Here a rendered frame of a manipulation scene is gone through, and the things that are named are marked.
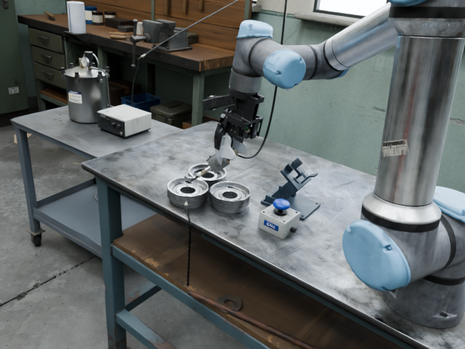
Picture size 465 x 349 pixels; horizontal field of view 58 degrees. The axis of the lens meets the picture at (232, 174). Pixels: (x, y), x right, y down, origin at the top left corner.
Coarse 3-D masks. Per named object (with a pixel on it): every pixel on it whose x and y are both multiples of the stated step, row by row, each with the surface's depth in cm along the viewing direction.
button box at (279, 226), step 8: (272, 208) 100; (264, 216) 98; (272, 216) 97; (280, 216) 97; (288, 216) 98; (296, 216) 98; (264, 224) 98; (272, 224) 97; (280, 224) 95; (288, 224) 96; (296, 224) 100; (272, 232) 98; (280, 232) 96; (288, 232) 98
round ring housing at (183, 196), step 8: (168, 184) 108; (176, 184) 110; (200, 184) 111; (168, 192) 106; (176, 192) 107; (184, 192) 110; (192, 192) 110; (176, 200) 104; (184, 200) 103; (192, 200) 104; (200, 200) 105; (184, 208) 105
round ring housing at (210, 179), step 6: (192, 168) 118; (198, 168) 120; (204, 168) 120; (204, 174) 119; (210, 174) 119; (216, 174) 117; (222, 174) 118; (204, 180) 112; (210, 180) 112; (216, 180) 112; (222, 180) 114; (210, 186) 113
